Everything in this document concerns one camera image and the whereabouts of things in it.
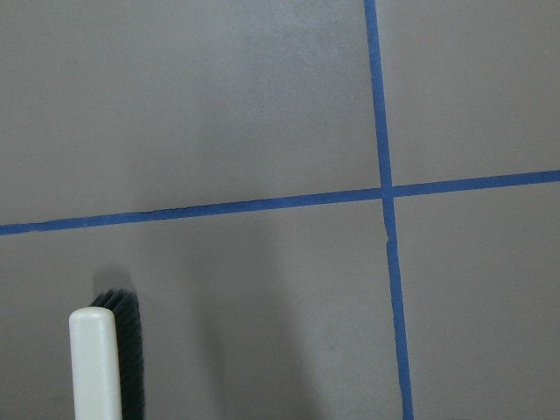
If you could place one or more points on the beige hand brush black bristles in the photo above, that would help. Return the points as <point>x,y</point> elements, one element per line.
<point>107,358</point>

